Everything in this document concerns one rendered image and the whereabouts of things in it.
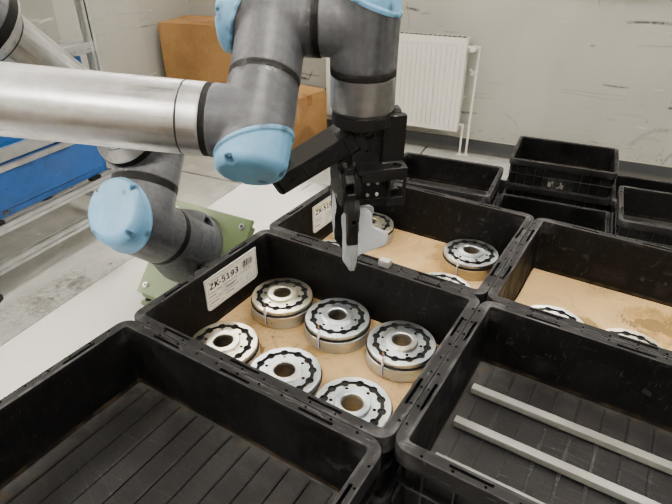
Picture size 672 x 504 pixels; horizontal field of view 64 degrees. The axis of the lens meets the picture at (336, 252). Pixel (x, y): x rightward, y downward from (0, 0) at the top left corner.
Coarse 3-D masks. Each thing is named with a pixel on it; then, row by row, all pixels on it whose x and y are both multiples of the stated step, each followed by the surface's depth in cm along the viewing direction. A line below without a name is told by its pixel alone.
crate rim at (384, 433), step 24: (288, 240) 91; (216, 264) 84; (360, 264) 84; (432, 288) 79; (144, 312) 74; (168, 336) 69; (456, 336) 69; (216, 360) 66; (432, 360) 66; (288, 384) 62; (336, 408) 59; (408, 408) 59; (384, 432) 56
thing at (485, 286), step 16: (320, 192) 107; (416, 192) 108; (432, 192) 107; (304, 208) 102; (480, 208) 102; (496, 208) 101; (272, 224) 95; (528, 224) 95; (320, 240) 91; (512, 240) 91; (368, 256) 86; (416, 272) 82; (496, 272) 82; (464, 288) 79; (480, 288) 79
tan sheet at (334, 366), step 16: (240, 304) 92; (224, 320) 88; (240, 320) 88; (272, 336) 85; (288, 336) 85; (304, 336) 85; (320, 352) 81; (352, 352) 81; (336, 368) 78; (352, 368) 78; (368, 368) 78; (384, 384) 76; (400, 384) 76; (400, 400) 73
